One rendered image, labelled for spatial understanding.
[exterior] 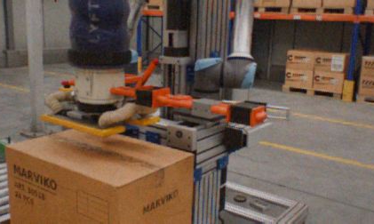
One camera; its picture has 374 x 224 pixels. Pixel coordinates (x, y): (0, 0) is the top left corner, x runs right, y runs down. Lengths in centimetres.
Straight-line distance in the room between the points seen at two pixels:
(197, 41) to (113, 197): 99
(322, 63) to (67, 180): 747
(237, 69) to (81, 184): 81
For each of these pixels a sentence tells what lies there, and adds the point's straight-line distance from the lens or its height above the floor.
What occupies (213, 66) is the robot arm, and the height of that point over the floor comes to 124.
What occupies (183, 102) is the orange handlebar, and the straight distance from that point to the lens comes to 125.
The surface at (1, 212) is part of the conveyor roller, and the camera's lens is 211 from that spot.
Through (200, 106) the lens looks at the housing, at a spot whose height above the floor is 118.
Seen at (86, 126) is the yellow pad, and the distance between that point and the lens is 141.
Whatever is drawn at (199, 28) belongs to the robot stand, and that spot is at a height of 139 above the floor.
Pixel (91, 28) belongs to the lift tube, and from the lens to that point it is 142.
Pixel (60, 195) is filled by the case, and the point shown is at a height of 84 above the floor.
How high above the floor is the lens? 144
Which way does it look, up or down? 13 degrees down
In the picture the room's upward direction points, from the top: 2 degrees clockwise
